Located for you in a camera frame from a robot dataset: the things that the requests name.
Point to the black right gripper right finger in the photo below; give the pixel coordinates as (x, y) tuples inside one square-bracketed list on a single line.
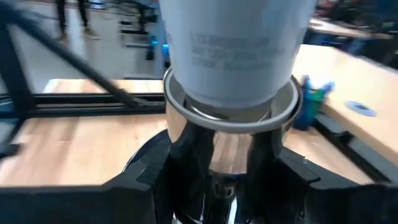
[(342, 205)]

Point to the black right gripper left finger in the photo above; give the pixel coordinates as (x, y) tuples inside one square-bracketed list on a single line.
[(77, 205)]

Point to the chrome lamp socket base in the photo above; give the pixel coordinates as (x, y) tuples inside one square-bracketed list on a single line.
[(231, 152)]

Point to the white round plate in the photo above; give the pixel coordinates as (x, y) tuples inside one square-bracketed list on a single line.
[(236, 46)]

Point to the dark pen holder cup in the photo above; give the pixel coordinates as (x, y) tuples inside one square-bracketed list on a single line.
[(303, 119)]

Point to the grey round desk grommet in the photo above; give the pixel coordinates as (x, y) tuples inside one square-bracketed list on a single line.
[(360, 109)]

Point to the green marker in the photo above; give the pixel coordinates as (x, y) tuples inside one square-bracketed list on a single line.
[(317, 96)]

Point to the light wooden side table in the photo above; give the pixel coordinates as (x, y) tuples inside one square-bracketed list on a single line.
[(342, 81)]

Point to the blue marker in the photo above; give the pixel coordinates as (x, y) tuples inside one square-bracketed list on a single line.
[(306, 84)]

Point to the wooden background table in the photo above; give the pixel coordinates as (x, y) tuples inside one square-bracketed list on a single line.
[(342, 31)]

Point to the person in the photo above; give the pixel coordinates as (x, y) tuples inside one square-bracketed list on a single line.
[(61, 15)]

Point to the black equipment stand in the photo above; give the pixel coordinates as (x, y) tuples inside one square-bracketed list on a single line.
[(141, 18)]

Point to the black aluminium table frame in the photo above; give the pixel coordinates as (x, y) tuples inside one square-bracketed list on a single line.
[(77, 102)]

